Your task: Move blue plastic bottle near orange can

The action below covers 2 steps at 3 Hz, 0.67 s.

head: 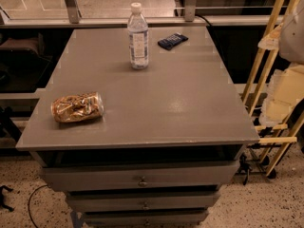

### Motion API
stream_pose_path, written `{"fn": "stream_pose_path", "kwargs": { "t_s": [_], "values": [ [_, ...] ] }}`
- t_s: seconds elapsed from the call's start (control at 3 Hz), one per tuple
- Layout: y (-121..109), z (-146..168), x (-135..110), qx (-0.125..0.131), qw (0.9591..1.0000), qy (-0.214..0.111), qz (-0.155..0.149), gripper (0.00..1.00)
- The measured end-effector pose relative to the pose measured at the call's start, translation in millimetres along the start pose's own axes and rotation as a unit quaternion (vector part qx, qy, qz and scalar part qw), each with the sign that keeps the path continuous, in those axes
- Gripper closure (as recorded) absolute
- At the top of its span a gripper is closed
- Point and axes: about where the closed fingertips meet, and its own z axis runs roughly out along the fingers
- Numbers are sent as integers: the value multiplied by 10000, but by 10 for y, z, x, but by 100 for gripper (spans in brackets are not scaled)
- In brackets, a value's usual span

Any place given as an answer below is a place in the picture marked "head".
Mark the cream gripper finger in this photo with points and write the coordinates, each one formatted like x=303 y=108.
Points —
x=271 y=40

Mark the black object on floor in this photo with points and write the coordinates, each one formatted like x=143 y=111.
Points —
x=3 y=198

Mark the clear plastic water bottle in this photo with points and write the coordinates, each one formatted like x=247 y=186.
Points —
x=138 y=37

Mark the dark chair at left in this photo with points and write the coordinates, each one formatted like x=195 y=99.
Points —
x=24 y=66

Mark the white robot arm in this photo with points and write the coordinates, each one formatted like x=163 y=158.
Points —
x=288 y=36

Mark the metal window post right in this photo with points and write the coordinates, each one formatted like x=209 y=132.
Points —
x=189 y=10

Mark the metal window post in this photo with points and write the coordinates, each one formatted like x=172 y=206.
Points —
x=189 y=10
x=72 y=11

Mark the crushed orange can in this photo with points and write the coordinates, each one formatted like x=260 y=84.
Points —
x=77 y=108

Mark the grey drawer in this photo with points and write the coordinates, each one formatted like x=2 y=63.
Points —
x=146 y=218
x=143 y=201
x=129 y=177

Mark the top grey drawer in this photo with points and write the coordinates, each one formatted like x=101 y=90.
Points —
x=129 y=177

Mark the middle grey drawer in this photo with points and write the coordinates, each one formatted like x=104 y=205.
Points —
x=143 y=201

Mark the metal window post left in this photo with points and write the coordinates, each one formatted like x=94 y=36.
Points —
x=72 y=11

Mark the bottom grey drawer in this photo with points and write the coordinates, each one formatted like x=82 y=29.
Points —
x=146 y=218

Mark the grey drawer cabinet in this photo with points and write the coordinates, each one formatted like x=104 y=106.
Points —
x=182 y=108

